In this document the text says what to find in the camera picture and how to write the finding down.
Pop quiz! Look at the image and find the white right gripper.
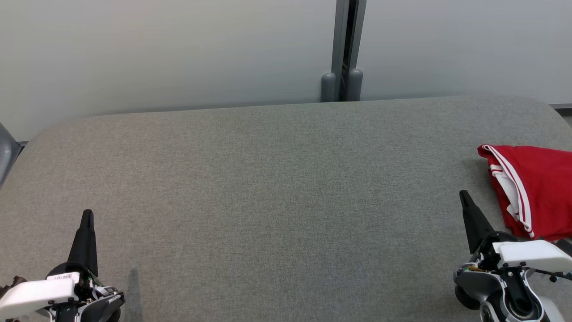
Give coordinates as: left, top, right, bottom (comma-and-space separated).
459, 190, 572, 272

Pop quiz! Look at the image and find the grey rounded post cap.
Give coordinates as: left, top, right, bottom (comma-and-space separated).
320, 73, 336, 102
348, 68, 364, 102

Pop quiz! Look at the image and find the grey curved chair part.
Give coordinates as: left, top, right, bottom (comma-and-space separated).
0, 123, 22, 188

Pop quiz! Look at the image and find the red Bulls 23 jersey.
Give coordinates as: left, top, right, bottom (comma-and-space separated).
477, 144, 572, 242

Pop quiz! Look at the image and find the grey partition post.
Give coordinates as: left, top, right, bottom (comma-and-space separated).
331, 0, 368, 102

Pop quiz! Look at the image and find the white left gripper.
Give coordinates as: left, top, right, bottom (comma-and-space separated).
0, 208, 99, 319

